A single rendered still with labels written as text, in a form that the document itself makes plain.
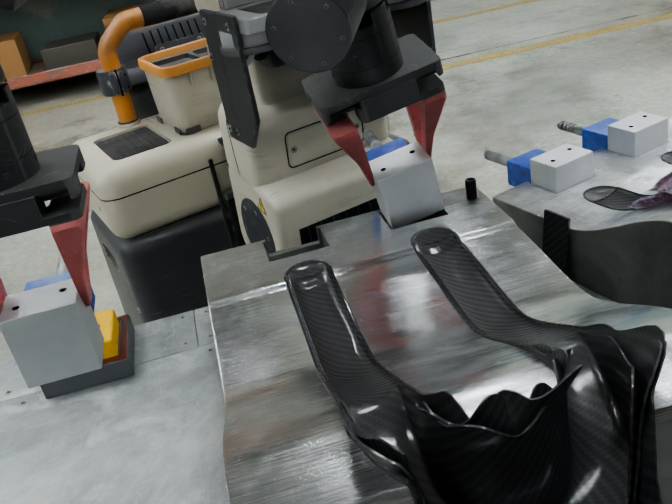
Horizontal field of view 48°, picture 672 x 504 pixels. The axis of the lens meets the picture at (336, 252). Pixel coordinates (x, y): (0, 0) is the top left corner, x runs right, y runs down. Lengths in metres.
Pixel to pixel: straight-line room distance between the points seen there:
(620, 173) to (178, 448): 0.49
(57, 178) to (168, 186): 0.78
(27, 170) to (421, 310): 0.28
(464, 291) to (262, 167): 0.50
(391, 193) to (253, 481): 0.34
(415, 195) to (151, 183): 0.66
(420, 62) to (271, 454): 0.34
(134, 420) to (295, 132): 0.49
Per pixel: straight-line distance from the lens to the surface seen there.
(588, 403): 0.44
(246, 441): 0.40
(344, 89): 0.61
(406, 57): 0.62
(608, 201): 0.77
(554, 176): 0.77
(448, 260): 0.62
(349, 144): 0.61
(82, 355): 0.54
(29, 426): 0.72
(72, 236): 0.49
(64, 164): 0.50
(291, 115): 1.02
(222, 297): 0.61
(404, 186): 0.65
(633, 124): 0.86
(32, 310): 0.53
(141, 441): 0.65
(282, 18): 0.51
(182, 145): 1.26
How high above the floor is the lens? 1.19
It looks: 28 degrees down
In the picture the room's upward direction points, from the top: 11 degrees counter-clockwise
